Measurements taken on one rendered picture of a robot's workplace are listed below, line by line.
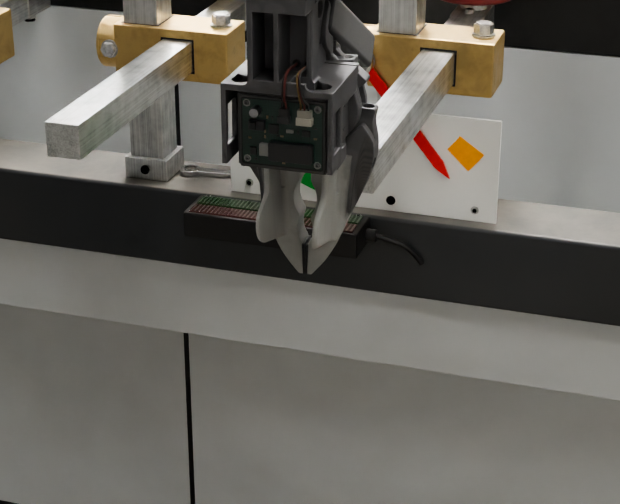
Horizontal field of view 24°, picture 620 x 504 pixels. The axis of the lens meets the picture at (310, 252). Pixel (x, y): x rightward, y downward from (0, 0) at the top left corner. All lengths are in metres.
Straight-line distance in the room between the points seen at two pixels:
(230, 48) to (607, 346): 0.45
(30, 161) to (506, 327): 0.51
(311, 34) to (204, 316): 0.69
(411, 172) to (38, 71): 0.55
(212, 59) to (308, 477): 0.64
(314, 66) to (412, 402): 0.89
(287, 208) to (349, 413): 0.81
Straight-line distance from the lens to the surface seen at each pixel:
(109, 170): 1.48
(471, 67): 1.30
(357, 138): 0.93
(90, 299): 1.56
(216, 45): 1.37
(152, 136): 1.43
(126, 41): 1.40
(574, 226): 1.36
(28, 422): 1.95
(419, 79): 1.23
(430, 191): 1.35
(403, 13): 1.31
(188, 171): 1.45
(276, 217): 0.95
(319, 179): 0.95
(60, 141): 1.18
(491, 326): 1.42
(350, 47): 0.96
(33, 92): 1.74
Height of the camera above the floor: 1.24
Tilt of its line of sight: 25 degrees down
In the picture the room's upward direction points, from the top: straight up
